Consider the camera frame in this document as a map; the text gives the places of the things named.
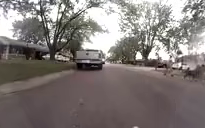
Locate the pale pickup truck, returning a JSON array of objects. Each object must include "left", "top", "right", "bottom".
[{"left": 73, "top": 49, "right": 106, "bottom": 70}]

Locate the group of distant trees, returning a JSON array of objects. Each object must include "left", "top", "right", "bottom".
[{"left": 107, "top": 34, "right": 141, "bottom": 64}]

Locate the grey asphalt road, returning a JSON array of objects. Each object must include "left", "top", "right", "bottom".
[{"left": 0, "top": 63, "right": 205, "bottom": 128}]

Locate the white car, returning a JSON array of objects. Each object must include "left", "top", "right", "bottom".
[
  {"left": 41, "top": 52, "right": 72, "bottom": 63},
  {"left": 171, "top": 61, "right": 191, "bottom": 71}
]

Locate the big leafy tree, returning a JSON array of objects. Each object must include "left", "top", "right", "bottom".
[{"left": 118, "top": 0, "right": 178, "bottom": 62}]

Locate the tall leafy tree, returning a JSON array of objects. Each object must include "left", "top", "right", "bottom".
[{"left": 23, "top": 0, "right": 109, "bottom": 62}]

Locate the person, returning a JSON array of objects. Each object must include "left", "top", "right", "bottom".
[
  {"left": 164, "top": 54, "right": 175, "bottom": 78},
  {"left": 153, "top": 53, "right": 160, "bottom": 71}
]

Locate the grass lawn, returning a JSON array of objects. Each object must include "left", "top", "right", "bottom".
[{"left": 0, "top": 59, "right": 77, "bottom": 87}]

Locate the pale concrete kerb strip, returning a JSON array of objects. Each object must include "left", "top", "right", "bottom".
[{"left": 0, "top": 68, "right": 77, "bottom": 101}]

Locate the tree behind house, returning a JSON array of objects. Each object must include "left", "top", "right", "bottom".
[{"left": 11, "top": 16, "right": 48, "bottom": 46}]

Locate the low brick house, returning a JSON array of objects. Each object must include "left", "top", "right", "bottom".
[{"left": 0, "top": 35, "right": 50, "bottom": 61}]

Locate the overhanging tree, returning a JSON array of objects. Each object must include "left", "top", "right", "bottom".
[{"left": 176, "top": 0, "right": 205, "bottom": 51}]

